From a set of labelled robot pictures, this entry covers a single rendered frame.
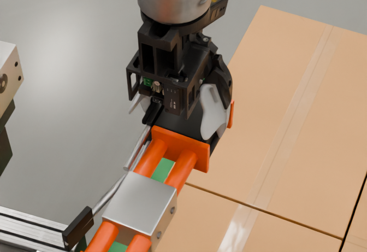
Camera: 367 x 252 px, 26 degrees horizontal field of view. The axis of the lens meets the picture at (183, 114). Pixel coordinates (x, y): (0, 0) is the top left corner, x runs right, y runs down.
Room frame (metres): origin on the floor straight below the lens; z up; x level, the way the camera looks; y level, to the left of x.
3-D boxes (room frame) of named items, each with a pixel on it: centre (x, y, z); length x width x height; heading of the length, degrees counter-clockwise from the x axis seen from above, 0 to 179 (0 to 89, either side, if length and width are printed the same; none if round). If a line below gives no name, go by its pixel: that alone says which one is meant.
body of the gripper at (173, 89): (0.59, 0.01, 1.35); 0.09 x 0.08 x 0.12; 156
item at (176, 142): (0.61, -0.01, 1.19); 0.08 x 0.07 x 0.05; 156
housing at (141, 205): (0.49, 0.05, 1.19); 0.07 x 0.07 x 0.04; 66
